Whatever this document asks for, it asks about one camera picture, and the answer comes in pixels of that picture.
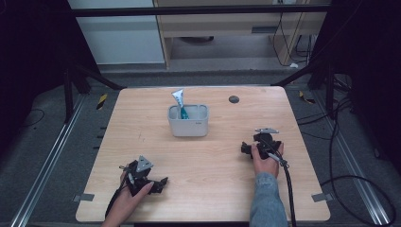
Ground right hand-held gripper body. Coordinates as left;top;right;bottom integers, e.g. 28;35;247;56
252;127;282;160

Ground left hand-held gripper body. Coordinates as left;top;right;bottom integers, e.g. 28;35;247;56
126;154;154;197

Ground grey plastic holder box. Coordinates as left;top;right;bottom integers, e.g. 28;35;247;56
166;104;210;138

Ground white and teal toothpaste tube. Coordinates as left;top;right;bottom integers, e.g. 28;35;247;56
170;88;190;120

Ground person's right hand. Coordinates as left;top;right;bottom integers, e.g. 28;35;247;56
251;143;285;178

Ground person's left hand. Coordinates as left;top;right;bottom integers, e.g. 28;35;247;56
107;174;155;221

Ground yellow and black tape strip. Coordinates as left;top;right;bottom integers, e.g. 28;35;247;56
96;93;109;111
298;90;316;105

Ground light wooden desk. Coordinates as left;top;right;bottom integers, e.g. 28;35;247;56
153;0;330;69

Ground black curtain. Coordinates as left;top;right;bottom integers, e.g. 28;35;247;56
310;0;401;174
0;0;98;152

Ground white cabinet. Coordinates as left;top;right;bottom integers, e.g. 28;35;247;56
66;0;166;65

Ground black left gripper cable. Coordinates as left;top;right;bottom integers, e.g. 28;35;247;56
104;164;135;218

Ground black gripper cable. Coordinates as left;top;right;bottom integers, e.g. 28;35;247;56
266;150;298;227
104;164;135;218

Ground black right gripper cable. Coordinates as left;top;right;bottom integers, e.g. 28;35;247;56
266;150;298;227

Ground grey table edge bracket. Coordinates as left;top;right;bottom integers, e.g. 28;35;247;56
311;192;334;203
73;193;96;202

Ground black looped floor cable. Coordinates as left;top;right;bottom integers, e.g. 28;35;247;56
320;97;396;226

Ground black metal frame stand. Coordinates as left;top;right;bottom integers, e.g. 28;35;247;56
62;61;126;124
270;60;337;120

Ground aluminium floor rail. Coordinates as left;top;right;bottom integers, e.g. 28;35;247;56
311;91;392;226
9;94;86;227

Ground black hanging desk cables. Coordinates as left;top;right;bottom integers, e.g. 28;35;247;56
271;12;313;67

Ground thin black floor cable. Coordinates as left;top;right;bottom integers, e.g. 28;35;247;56
18;108;45;129

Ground black horizontal frame bar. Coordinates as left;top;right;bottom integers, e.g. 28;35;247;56
70;4;330;17

